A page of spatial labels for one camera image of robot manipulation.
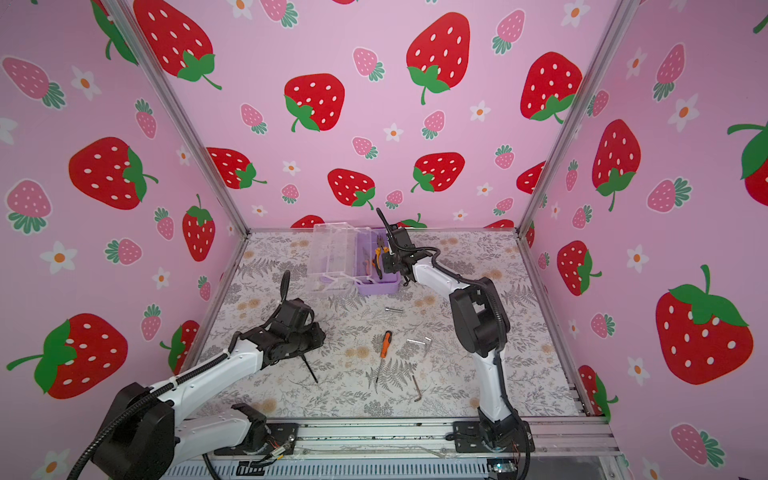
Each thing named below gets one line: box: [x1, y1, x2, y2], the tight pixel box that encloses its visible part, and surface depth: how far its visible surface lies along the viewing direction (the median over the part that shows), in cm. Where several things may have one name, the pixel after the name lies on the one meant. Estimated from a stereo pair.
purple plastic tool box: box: [307, 222, 401, 296], surface depth 106 cm
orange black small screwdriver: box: [375, 330, 392, 383], surface depth 92 cm
